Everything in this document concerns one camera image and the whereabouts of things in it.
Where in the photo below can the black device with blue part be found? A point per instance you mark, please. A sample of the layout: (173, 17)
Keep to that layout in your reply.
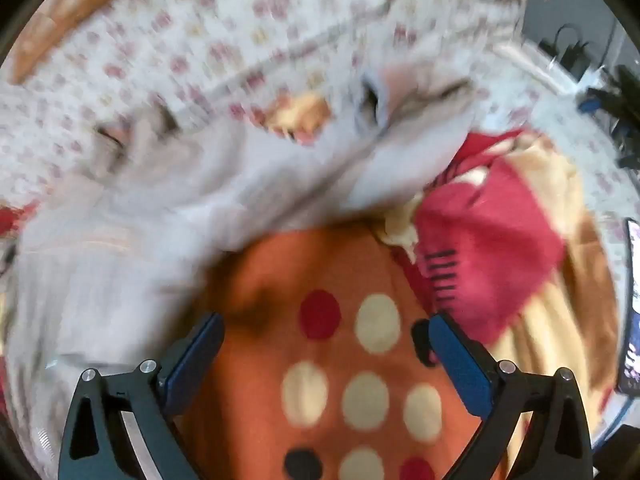
(617, 110)

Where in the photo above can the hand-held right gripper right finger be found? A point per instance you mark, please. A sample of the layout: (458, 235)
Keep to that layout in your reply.
(457, 365)

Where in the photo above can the floral bed sheet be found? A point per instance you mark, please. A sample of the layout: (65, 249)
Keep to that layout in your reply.
(225, 25)

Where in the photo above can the orange cushion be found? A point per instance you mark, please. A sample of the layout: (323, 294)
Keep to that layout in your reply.
(65, 10)

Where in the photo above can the orange red printed blanket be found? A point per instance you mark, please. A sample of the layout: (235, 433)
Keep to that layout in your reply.
(260, 280)

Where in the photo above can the dark screen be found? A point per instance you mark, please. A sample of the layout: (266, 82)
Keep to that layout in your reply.
(631, 310)

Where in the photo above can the grey garment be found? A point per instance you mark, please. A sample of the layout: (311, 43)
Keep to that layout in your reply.
(175, 220)

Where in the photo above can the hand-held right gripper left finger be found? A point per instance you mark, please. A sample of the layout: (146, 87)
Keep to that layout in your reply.
(196, 357)

